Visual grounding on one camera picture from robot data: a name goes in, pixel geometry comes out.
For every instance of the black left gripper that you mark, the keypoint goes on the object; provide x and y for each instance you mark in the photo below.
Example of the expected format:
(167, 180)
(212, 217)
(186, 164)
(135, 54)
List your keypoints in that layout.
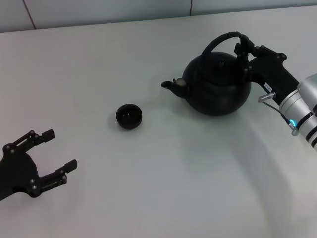
(17, 171)

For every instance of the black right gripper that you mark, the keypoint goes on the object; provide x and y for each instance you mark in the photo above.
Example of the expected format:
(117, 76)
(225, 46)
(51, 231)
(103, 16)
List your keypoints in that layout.
(272, 74)

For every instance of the small black teacup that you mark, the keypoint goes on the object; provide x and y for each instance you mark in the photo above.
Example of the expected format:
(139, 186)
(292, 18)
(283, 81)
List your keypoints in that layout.
(128, 121)

